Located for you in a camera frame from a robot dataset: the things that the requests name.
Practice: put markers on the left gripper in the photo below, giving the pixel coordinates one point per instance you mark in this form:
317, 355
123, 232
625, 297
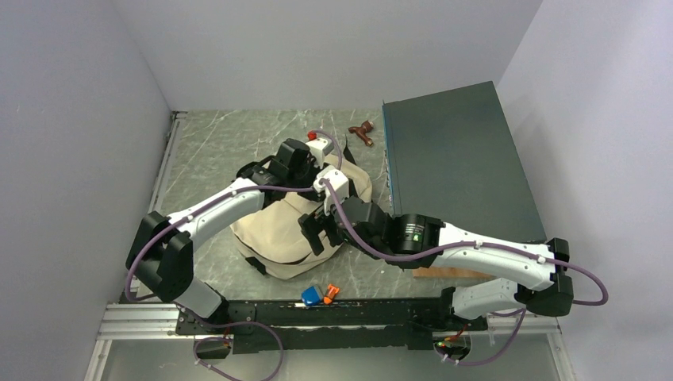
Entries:
312, 195

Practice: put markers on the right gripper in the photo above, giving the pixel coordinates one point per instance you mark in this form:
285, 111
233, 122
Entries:
311, 227

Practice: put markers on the beige canvas backpack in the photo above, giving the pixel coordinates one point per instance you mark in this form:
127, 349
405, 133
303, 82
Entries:
271, 240

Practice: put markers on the orange pencil sharpener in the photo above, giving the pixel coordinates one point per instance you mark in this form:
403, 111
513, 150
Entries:
331, 293

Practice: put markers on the blue eraser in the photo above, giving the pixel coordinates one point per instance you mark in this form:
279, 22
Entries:
312, 296

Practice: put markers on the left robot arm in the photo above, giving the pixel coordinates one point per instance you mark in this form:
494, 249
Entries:
162, 253

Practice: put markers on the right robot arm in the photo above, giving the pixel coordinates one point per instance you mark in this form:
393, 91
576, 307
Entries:
532, 276

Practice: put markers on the brown T-shaped clip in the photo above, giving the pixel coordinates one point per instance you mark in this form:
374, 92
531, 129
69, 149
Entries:
362, 132

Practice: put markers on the wooden board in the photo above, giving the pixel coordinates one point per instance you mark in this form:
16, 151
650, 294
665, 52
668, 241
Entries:
448, 273

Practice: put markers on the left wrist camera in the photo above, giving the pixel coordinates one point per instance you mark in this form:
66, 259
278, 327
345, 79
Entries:
320, 145

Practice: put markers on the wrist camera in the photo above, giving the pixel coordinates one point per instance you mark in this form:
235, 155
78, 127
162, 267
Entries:
320, 145
332, 184

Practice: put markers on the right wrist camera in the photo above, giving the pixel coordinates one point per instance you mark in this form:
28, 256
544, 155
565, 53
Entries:
332, 184

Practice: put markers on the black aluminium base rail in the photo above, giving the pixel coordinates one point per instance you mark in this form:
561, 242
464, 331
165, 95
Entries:
265, 325

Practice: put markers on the dark network switch box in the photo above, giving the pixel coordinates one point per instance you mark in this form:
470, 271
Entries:
451, 156

